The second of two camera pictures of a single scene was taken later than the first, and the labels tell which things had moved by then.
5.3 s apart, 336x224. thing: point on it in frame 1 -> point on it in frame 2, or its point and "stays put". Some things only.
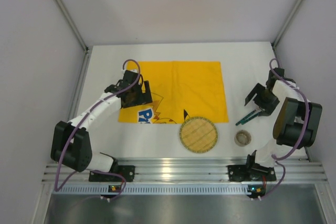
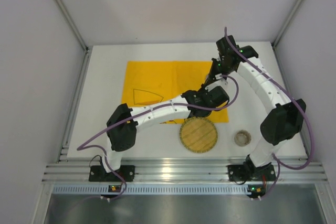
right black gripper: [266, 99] -> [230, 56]
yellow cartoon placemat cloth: [180, 89] stays put
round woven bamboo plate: [198, 135] stays put
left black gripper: [140, 97] -> [199, 114]
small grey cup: [242, 138] stays put
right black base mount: [251, 173] stays put
